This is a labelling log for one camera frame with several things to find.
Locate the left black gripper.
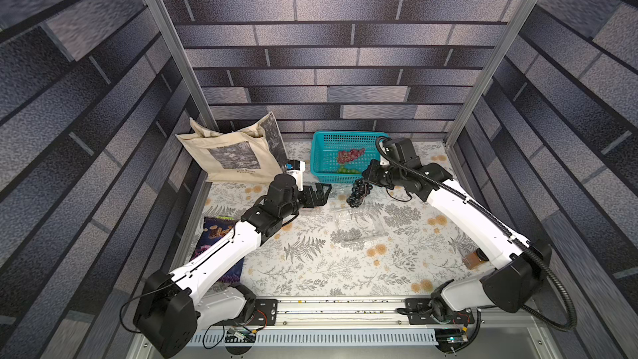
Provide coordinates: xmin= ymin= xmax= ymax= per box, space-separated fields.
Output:
xmin=279 ymin=183 xmax=333 ymax=221

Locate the black grape bunch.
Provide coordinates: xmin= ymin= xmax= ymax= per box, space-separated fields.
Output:
xmin=347 ymin=178 xmax=373 ymax=208

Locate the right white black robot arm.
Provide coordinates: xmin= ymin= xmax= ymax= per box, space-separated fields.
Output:
xmin=361 ymin=159 xmax=564 ymax=324

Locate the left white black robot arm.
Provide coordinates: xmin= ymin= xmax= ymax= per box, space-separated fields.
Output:
xmin=133 ymin=173 xmax=332 ymax=358

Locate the green grape bunch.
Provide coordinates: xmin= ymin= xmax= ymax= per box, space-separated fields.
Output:
xmin=337 ymin=166 xmax=360 ymax=175

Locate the teal plastic basket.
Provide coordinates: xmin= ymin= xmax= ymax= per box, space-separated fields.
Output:
xmin=311 ymin=131 xmax=387 ymax=184

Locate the beige canvas tote bag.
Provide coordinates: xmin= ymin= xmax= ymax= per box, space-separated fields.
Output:
xmin=176 ymin=112 xmax=288 ymax=184

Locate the amber spice jar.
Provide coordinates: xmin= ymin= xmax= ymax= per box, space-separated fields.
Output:
xmin=463 ymin=249 xmax=489 ymax=270

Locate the purple snack bag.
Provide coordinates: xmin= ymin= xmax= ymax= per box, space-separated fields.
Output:
xmin=188 ymin=215 xmax=246 ymax=285

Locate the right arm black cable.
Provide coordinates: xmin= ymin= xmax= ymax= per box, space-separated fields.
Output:
xmin=374 ymin=135 xmax=578 ymax=333

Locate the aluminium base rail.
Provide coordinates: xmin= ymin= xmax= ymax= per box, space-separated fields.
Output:
xmin=139 ymin=295 xmax=549 ymax=359

